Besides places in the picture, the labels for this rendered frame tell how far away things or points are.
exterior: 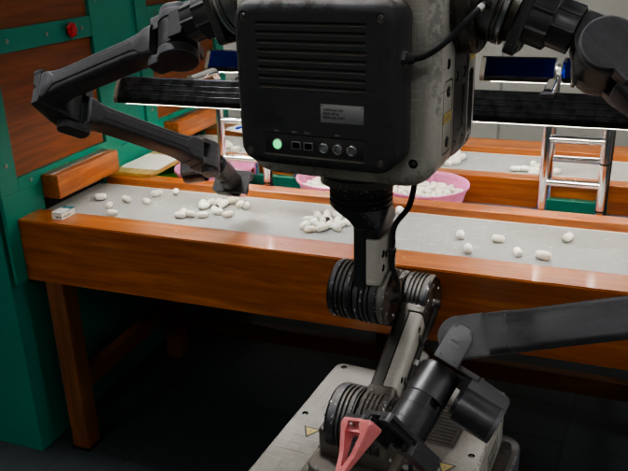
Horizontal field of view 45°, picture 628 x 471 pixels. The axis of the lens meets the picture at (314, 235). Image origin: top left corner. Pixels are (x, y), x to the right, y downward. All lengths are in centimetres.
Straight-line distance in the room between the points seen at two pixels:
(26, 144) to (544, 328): 164
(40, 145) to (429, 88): 146
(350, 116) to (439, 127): 14
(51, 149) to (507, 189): 139
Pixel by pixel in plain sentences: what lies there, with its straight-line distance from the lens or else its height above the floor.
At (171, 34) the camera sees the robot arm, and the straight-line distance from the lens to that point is 139.
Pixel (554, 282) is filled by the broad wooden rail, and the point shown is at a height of 76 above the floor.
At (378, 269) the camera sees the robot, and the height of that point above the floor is 94.
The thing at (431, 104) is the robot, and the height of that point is 125.
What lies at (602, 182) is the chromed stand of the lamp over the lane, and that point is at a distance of 211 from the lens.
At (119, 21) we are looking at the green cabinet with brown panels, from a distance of 263.
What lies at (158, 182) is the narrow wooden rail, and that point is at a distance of 245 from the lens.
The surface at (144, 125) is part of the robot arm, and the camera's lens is 179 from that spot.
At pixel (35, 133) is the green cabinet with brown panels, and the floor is 98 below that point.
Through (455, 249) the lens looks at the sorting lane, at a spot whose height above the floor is 74.
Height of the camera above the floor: 147
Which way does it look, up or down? 22 degrees down
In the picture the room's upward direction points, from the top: 2 degrees counter-clockwise
